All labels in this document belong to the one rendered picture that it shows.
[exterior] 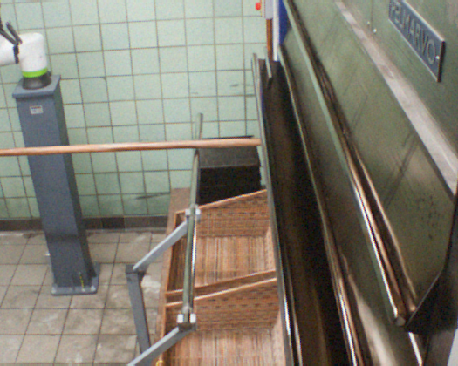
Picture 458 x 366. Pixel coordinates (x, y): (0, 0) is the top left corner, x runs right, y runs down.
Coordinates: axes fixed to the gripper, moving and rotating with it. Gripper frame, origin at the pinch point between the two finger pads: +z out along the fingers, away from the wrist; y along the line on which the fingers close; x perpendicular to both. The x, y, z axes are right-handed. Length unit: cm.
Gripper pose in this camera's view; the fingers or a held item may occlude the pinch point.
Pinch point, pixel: (0, 62)
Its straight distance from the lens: 250.1
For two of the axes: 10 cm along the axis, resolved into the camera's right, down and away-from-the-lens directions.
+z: 0.7, 8.9, 4.5
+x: 0.5, 4.5, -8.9
